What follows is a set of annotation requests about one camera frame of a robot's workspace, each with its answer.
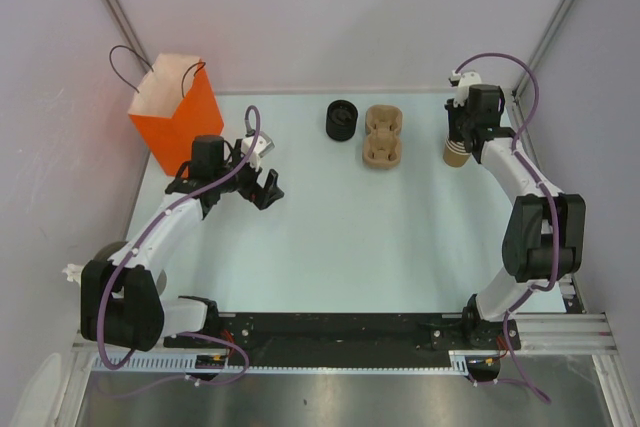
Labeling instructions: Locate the white crumpled cloth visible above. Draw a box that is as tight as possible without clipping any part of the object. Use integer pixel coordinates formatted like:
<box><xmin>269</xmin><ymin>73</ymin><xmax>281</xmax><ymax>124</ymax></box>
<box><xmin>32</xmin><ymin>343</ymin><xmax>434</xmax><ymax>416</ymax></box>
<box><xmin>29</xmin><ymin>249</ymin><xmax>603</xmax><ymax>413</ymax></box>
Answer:
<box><xmin>62</xmin><ymin>264</ymin><xmax>84</xmax><ymax>285</ymax></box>

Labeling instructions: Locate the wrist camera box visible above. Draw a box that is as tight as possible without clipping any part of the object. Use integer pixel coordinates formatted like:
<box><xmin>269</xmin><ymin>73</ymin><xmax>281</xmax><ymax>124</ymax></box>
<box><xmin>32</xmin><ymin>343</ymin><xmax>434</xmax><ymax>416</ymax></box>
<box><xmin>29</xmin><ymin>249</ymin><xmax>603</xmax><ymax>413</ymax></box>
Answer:
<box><xmin>241</xmin><ymin>131</ymin><xmax>275</xmax><ymax>170</ymax></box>
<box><xmin>449</xmin><ymin>71</ymin><xmax>482</xmax><ymax>107</ymax></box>

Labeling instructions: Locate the aluminium frame rail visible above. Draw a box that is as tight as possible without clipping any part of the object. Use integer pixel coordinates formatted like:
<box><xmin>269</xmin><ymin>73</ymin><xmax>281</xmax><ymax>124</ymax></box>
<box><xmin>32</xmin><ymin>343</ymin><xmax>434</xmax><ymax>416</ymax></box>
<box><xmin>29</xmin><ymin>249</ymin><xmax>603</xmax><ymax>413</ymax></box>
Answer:
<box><xmin>515</xmin><ymin>313</ymin><xmax>618</xmax><ymax>356</ymax></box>

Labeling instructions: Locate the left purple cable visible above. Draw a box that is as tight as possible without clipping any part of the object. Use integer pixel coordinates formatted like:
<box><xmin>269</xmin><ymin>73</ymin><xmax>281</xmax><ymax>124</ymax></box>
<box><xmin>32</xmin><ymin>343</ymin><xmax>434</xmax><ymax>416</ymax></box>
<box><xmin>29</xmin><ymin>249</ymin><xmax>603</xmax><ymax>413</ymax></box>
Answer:
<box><xmin>95</xmin><ymin>105</ymin><xmax>263</xmax><ymax>386</ymax></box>

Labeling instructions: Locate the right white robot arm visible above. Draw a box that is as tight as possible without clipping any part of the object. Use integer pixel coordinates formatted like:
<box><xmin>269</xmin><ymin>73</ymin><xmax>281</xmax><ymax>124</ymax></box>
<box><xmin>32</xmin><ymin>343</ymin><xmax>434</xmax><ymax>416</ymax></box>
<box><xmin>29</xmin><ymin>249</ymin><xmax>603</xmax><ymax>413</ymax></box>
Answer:
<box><xmin>443</xmin><ymin>73</ymin><xmax>586</xmax><ymax>349</ymax></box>

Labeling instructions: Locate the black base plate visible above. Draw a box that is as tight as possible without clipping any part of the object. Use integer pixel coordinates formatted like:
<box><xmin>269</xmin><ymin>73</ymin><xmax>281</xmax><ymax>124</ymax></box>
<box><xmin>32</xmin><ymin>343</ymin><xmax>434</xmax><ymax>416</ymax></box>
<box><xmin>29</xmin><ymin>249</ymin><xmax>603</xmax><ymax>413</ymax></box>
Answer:
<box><xmin>163</xmin><ymin>310</ymin><xmax>523</xmax><ymax>369</ymax></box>

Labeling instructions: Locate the stack of black lids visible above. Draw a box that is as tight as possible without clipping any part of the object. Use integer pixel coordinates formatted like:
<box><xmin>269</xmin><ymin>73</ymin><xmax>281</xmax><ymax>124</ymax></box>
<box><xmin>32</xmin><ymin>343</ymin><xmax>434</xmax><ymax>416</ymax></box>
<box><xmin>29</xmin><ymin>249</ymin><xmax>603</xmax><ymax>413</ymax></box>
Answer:
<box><xmin>325</xmin><ymin>99</ymin><xmax>358</xmax><ymax>142</ymax></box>

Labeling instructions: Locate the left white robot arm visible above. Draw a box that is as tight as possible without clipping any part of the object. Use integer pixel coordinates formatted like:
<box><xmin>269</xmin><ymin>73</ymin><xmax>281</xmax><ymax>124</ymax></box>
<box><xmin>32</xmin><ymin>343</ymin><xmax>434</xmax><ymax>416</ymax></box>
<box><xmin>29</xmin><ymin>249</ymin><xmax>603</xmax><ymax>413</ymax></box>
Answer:
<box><xmin>80</xmin><ymin>132</ymin><xmax>284</xmax><ymax>351</ymax></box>

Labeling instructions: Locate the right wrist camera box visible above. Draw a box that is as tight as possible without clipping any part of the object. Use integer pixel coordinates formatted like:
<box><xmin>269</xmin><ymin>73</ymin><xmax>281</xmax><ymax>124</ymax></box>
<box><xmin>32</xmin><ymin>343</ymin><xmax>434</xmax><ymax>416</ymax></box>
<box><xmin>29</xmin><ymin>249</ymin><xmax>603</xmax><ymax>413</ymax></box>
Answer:
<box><xmin>449</xmin><ymin>71</ymin><xmax>482</xmax><ymax>107</ymax></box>

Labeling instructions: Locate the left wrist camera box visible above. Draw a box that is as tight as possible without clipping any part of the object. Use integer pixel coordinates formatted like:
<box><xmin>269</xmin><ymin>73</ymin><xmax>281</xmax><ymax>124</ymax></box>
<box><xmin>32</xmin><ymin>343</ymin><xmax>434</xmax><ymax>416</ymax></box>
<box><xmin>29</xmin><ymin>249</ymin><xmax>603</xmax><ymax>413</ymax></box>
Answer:
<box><xmin>241</xmin><ymin>131</ymin><xmax>275</xmax><ymax>170</ymax></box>

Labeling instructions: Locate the orange paper bag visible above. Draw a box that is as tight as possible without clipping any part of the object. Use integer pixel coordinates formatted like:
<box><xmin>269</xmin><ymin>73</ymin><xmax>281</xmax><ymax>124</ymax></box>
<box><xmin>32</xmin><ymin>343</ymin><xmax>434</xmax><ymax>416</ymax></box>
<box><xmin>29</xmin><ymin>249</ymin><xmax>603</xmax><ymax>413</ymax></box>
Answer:
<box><xmin>128</xmin><ymin>53</ymin><xmax>224</xmax><ymax>176</ymax></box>

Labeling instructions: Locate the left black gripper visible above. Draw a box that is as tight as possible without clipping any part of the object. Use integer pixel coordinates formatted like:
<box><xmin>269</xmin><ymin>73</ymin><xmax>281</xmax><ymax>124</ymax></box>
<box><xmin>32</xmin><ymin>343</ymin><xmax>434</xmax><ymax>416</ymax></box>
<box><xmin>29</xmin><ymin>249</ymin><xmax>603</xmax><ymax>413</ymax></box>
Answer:
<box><xmin>214</xmin><ymin>140</ymin><xmax>283</xmax><ymax>209</ymax></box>

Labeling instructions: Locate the grey tape roll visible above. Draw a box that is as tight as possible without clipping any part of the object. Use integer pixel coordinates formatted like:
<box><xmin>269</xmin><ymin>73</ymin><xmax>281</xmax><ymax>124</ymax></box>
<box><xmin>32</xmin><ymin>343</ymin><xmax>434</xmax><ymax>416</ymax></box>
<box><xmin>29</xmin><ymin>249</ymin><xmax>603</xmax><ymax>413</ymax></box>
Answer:
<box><xmin>93</xmin><ymin>240</ymin><xmax>167</xmax><ymax>295</ymax></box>

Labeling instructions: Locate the white slotted cable duct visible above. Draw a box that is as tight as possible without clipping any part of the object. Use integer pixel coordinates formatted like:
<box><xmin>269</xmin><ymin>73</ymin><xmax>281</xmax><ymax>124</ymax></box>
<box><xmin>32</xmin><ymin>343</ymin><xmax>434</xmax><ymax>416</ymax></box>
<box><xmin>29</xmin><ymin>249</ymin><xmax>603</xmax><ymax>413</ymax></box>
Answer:
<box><xmin>89</xmin><ymin>349</ymin><xmax>473</xmax><ymax>376</ymax></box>

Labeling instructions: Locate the stack of paper cups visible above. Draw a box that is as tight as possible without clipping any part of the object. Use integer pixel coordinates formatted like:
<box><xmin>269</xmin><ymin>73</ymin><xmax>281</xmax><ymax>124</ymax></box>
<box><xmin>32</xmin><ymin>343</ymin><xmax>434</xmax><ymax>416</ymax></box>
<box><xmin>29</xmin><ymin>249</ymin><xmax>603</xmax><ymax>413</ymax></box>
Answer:
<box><xmin>443</xmin><ymin>136</ymin><xmax>471</xmax><ymax>168</ymax></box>

